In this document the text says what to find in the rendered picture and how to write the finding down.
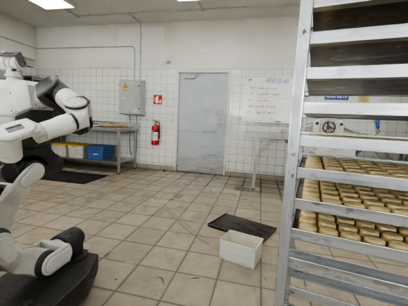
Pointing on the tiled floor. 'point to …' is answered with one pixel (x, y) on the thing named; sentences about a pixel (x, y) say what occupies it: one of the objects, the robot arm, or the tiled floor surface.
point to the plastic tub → (241, 248)
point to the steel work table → (117, 144)
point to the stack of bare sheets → (242, 226)
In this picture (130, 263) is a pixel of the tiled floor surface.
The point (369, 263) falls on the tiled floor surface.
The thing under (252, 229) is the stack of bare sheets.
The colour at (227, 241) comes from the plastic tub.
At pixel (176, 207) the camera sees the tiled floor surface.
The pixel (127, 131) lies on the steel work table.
